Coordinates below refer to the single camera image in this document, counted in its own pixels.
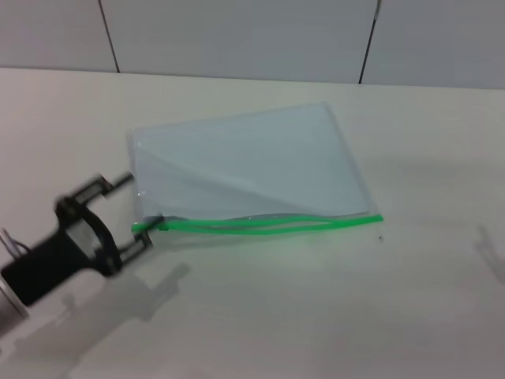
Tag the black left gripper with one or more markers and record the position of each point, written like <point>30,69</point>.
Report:
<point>51,252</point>

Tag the transparent green-zip document bag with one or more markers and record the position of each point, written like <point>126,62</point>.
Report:
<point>244,166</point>

